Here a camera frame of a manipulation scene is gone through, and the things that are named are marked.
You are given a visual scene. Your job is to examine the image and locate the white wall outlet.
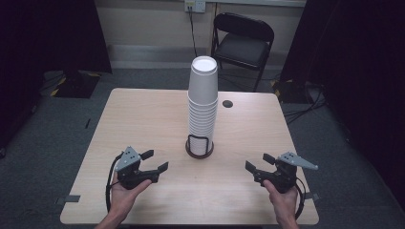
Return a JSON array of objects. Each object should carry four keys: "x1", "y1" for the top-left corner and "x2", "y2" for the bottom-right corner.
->
[{"x1": 184, "y1": 0, "x2": 206, "y2": 13}]

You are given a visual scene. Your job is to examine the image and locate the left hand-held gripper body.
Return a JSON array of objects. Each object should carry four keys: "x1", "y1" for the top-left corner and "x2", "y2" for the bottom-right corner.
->
[{"x1": 114, "y1": 146, "x2": 160, "y2": 191}]

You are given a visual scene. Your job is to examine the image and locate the person's right hand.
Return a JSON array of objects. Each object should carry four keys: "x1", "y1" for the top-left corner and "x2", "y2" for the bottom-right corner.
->
[{"x1": 262, "y1": 179, "x2": 300, "y2": 221}]

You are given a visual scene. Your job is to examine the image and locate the stack of white paper cups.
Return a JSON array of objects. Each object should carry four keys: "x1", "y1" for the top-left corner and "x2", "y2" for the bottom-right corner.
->
[{"x1": 186, "y1": 55, "x2": 220, "y2": 156}]

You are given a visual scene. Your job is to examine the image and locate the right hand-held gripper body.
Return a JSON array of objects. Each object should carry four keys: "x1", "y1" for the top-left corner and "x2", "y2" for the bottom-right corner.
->
[{"x1": 253, "y1": 151, "x2": 319, "y2": 195}]

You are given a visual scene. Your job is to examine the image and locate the person's left hand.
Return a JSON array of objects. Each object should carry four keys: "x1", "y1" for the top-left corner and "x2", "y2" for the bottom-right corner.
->
[{"x1": 109, "y1": 173, "x2": 153, "y2": 220}]

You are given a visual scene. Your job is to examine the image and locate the left hand-held gripper black cable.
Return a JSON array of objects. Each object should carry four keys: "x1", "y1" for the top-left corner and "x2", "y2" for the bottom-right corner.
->
[{"x1": 105, "y1": 153, "x2": 124, "y2": 214}]

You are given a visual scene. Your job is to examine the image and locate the hand-held gripper black cable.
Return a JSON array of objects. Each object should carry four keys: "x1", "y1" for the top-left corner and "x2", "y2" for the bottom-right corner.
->
[
  {"x1": 105, "y1": 153, "x2": 124, "y2": 214},
  {"x1": 294, "y1": 177, "x2": 308, "y2": 221}
]

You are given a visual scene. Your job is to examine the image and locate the black power cable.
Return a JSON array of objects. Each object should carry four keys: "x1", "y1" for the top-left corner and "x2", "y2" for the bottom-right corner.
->
[{"x1": 188, "y1": 6, "x2": 199, "y2": 58}]

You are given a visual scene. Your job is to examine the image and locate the black wire cup holder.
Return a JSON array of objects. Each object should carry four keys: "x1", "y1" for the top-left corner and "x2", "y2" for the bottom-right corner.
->
[{"x1": 184, "y1": 134, "x2": 215, "y2": 159}]

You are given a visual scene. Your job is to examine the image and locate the black floor cables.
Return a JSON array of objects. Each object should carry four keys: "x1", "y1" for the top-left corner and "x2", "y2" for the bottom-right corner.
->
[{"x1": 280, "y1": 79, "x2": 329, "y2": 125}]

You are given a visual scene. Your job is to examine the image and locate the black folding chair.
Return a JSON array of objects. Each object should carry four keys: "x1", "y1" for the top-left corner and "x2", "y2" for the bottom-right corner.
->
[{"x1": 210, "y1": 11, "x2": 275, "y2": 94}]

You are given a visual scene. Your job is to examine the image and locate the black curtain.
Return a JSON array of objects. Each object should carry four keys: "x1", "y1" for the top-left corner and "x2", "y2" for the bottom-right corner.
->
[
  {"x1": 280, "y1": 0, "x2": 405, "y2": 211},
  {"x1": 0, "y1": 0, "x2": 113, "y2": 151}
]

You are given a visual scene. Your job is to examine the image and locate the right hand-held gripper black cable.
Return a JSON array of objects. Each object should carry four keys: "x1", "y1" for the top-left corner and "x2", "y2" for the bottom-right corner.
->
[{"x1": 294, "y1": 177, "x2": 308, "y2": 221}]

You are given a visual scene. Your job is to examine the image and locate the black stand base yellow tape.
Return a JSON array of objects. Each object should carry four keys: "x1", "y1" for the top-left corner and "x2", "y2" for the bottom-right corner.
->
[{"x1": 41, "y1": 70, "x2": 102, "y2": 99}]

